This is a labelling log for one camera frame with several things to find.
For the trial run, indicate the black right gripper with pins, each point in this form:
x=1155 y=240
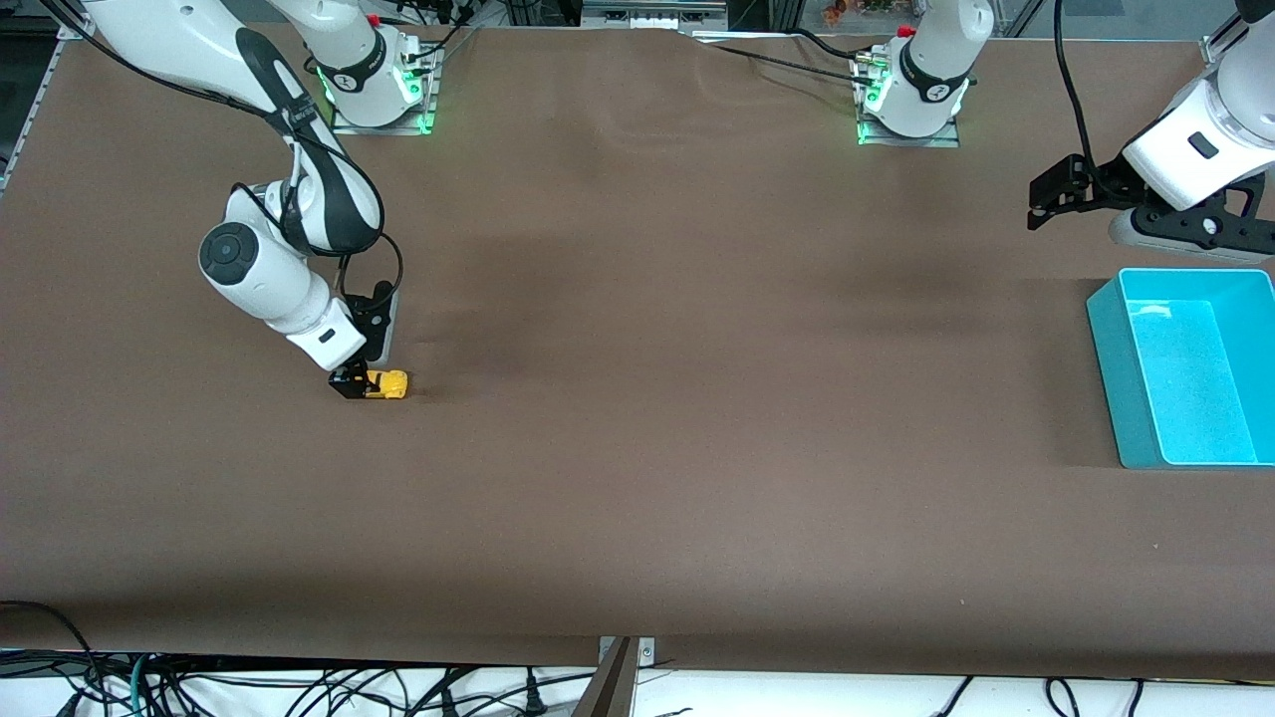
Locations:
x=350 y=383

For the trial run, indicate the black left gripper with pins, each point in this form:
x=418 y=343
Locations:
x=1104 y=185

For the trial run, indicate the yellow beetle toy car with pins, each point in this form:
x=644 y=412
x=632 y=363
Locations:
x=390 y=383

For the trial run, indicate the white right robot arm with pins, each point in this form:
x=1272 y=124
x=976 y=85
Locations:
x=259 y=279

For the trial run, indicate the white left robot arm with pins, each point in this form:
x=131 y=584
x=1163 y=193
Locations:
x=931 y=60

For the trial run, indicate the teal plastic bin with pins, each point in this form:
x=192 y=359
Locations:
x=1195 y=378

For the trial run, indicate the brown table cover sheet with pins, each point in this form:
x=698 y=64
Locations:
x=637 y=299

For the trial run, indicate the brown slanted bar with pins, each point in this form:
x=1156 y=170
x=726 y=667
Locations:
x=608 y=692

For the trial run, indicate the grey equipment box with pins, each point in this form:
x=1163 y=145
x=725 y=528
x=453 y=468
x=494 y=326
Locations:
x=647 y=15

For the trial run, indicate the black right camera mount bracket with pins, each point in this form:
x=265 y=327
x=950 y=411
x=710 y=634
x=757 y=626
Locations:
x=371 y=304

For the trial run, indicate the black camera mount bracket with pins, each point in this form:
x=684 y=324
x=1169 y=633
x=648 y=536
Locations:
x=371 y=304
x=1230 y=229

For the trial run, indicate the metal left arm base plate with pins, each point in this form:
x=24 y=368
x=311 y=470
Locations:
x=936 y=141

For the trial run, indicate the black left camera mount bracket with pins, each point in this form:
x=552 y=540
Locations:
x=1230 y=229

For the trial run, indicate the slanted aluminium frame strut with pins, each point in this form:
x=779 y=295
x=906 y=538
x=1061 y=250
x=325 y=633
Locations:
x=1021 y=15

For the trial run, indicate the aluminium frame corner profile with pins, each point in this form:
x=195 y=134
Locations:
x=1220 y=40

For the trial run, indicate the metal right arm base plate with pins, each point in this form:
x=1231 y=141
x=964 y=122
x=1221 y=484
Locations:
x=431 y=100

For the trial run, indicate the aluminium frame post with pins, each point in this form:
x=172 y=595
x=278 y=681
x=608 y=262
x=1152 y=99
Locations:
x=785 y=12

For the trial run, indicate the small metal edge bracket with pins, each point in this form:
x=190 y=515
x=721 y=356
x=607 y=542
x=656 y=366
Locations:
x=647 y=652

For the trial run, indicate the aluminium frame rail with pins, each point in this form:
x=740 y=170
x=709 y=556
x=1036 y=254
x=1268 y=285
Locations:
x=40 y=105

